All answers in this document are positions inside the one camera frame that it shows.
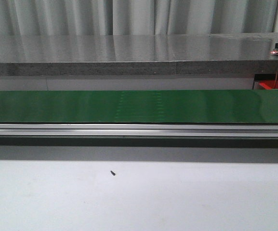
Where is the grey stone counter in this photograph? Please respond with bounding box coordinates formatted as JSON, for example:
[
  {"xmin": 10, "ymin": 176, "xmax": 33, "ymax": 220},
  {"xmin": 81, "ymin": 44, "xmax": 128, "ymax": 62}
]
[{"xmin": 0, "ymin": 33, "xmax": 278, "ymax": 76}]

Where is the aluminium conveyor frame rail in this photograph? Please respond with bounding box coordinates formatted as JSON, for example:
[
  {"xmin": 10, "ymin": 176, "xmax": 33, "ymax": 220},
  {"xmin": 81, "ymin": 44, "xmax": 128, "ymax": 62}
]
[{"xmin": 0, "ymin": 123, "xmax": 278, "ymax": 148}]

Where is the grey curtain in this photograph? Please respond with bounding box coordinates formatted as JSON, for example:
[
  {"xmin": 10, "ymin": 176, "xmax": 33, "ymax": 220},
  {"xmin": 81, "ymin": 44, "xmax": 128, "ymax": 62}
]
[{"xmin": 0, "ymin": 0, "xmax": 278, "ymax": 36}]

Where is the green conveyor belt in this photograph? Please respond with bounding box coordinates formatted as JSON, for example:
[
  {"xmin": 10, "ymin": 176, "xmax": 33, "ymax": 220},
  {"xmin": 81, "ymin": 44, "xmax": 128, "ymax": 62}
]
[{"xmin": 0, "ymin": 90, "xmax": 278, "ymax": 124}]

